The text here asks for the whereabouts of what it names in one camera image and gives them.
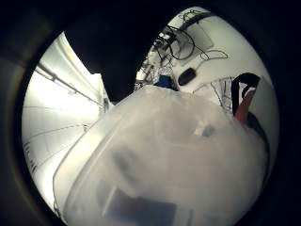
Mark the translucent plastic storage box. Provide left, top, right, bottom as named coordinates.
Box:
left=52, top=84, right=271, bottom=226

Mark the blue box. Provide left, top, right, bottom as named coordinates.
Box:
left=154, top=74, right=175, bottom=90

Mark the black computer mouse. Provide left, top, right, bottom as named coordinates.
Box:
left=177, top=67, right=198, bottom=87

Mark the grey flat pad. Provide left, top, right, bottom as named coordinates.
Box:
left=181, top=22, right=215, bottom=58

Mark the red and black bag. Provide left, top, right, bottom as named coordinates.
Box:
left=230, top=73, right=261, bottom=125

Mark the grey metal rail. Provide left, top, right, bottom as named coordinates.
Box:
left=37, top=63, right=104, bottom=107

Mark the black cable tangle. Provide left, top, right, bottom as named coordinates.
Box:
left=151, top=24, right=197, bottom=62

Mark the white cable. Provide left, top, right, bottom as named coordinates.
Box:
left=197, top=49, right=230, bottom=69

